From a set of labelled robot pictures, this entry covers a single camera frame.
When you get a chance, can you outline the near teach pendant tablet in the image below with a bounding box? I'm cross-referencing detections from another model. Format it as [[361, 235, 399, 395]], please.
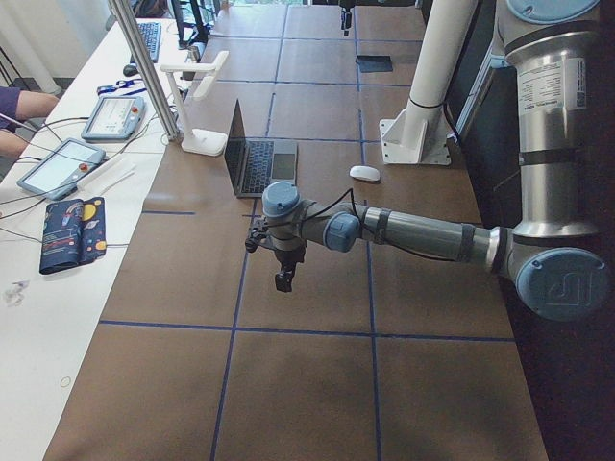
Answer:
[[17, 138, 106, 201]]

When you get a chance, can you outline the aluminium frame post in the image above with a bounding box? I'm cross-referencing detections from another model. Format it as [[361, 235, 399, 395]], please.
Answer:
[[109, 0, 182, 142]]

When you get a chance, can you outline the dark blue space pencil case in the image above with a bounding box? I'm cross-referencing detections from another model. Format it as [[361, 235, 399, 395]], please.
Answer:
[[38, 197, 107, 275]]

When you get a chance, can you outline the grey laptop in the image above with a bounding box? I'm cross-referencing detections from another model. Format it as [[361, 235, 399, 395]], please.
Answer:
[[224, 100, 298, 198]]

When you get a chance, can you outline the black mouse pad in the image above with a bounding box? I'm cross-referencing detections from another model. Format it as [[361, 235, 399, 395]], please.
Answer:
[[356, 55, 393, 74]]

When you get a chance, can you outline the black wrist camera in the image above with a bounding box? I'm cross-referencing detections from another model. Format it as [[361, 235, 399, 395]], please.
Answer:
[[244, 217, 274, 254]]

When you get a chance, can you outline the black monitor stand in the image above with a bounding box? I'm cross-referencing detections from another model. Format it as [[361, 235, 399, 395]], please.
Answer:
[[168, 0, 219, 49]]

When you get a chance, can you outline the teach pendant tablet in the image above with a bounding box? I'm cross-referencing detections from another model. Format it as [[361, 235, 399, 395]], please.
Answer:
[[17, 138, 106, 201], [81, 96, 145, 143]]

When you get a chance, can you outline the far teach pendant tablet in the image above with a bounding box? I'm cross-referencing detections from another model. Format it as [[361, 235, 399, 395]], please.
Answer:
[[81, 96, 145, 143]]

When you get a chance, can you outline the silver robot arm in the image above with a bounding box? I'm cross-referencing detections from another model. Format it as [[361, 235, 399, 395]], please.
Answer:
[[245, 1, 612, 321]]

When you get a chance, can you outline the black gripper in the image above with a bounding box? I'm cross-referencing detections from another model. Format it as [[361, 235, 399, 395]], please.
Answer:
[[338, 0, 356, 36], [274, 245, 307, 293]]

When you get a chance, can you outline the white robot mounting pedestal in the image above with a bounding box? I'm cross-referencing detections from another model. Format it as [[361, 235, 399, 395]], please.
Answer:
[[380, 0, 478, 166]]

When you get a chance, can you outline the white desk lamp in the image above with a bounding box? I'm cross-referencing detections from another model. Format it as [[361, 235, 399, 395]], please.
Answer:
[[160, 50, 230, 157]]

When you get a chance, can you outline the black keyboard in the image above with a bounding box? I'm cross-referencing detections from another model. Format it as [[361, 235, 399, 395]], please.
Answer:
[[137, 22, 162, 63]]

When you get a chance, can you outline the white computer mouse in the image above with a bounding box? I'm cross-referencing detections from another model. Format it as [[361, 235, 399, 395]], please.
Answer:
[[349, 165, 381, 182]]

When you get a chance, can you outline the person forearm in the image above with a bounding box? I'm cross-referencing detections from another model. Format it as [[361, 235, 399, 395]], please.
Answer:
[[0, 85, 60, 158]]

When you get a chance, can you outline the black desk mouse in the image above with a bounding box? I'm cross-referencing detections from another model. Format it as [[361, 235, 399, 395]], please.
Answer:
[[122, 63, 139, 78]]

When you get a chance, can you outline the blue lanyard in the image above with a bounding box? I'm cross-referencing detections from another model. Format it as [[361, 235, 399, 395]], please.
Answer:
[[95, 79, 148, 96]]

